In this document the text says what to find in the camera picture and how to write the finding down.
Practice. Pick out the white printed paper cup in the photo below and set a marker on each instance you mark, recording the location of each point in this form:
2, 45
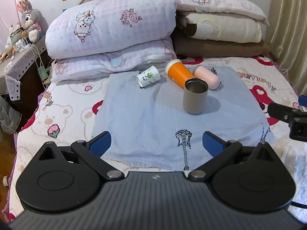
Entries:
149, 77

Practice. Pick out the grey metal cup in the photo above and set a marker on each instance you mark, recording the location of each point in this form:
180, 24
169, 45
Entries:
194, 98

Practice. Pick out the brown folded blanket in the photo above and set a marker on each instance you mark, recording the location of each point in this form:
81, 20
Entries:
215, 48

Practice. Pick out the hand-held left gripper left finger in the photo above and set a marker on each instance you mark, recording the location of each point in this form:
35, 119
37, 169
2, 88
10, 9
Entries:
102, 142

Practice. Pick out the grey plush rabbit toy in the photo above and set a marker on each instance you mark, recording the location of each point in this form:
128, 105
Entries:
30, 19

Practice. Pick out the dark wooden nightstand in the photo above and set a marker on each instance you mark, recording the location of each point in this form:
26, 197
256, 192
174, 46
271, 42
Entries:
28, 88

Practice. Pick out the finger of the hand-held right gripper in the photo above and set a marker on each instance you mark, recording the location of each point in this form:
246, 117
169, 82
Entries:
279, 112

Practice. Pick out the light blue guitar-print cloth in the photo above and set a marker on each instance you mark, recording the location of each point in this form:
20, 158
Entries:
144, 119

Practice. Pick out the cream folded blanket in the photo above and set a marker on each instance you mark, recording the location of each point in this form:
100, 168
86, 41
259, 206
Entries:
227, 30

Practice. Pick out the orange cup with white rim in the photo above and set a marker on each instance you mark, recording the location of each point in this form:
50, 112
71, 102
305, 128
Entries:
179, 73

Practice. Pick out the bedside table with patterned cloth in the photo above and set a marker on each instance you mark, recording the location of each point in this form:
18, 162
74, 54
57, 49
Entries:
19, 62

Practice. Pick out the grey quilted cloth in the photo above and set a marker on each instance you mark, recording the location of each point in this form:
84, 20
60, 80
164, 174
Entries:
8, 115

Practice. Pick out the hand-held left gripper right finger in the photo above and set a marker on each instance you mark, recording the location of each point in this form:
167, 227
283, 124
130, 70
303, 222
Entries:
211, 143

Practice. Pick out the beige curtain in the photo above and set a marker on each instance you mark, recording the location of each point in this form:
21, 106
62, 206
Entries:
287, 28

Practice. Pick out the bear-print bedsheet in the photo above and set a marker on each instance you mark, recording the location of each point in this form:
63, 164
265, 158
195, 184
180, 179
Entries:
62, 115

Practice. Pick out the white duck toy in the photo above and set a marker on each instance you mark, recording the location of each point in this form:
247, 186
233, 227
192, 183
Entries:
10, 37

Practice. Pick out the green charger plug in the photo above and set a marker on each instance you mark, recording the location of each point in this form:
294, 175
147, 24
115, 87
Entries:
42, 73

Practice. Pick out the pink capsule cup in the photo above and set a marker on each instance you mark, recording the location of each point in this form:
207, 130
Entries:
208, 77

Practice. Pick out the pink bear-print blanket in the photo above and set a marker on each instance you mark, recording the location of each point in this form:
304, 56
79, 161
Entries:
215, 2

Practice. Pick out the folded pink checked quilt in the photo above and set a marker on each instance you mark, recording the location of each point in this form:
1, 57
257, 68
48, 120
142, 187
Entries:
108, 28

